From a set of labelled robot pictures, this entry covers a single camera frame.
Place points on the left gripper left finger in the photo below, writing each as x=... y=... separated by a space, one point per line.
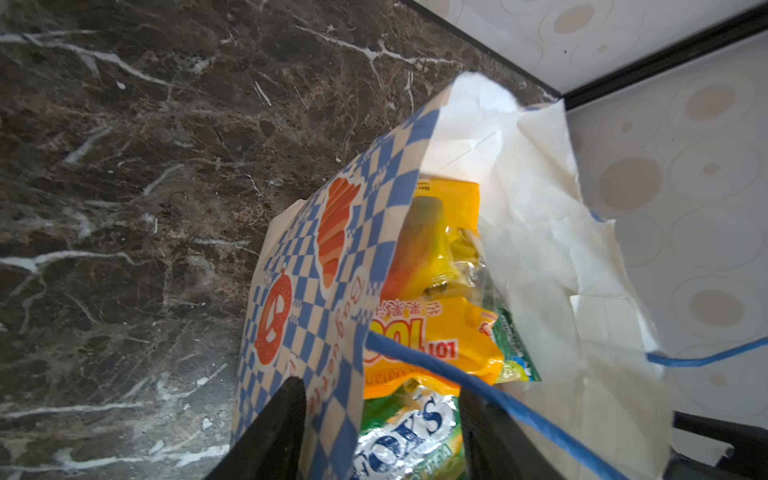
x=270 y=447

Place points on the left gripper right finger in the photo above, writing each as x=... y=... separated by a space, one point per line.
x=496 y=447

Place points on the green Fox's candy bag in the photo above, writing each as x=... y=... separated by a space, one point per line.
x=411 y=426

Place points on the blue checkered paper bag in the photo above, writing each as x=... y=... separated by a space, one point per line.
x=602 y=408

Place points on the yellow gummy candy bag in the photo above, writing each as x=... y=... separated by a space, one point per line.
x=432 y=299

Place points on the black frame post right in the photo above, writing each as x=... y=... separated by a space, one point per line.
x=567 y=44

